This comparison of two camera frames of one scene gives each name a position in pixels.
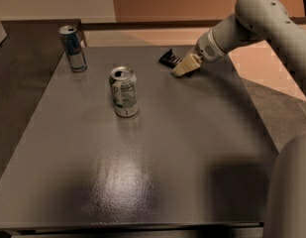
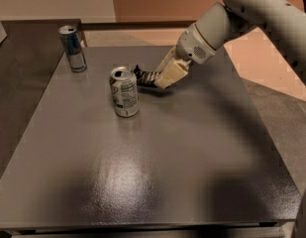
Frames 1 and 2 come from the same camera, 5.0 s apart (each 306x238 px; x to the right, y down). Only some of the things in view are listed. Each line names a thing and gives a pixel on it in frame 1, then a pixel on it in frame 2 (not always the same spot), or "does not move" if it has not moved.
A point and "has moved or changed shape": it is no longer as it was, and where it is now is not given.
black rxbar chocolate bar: (169, 59) has moved or changed shape
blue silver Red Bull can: (73, 47) does not move
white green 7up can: (124, 87) does not move
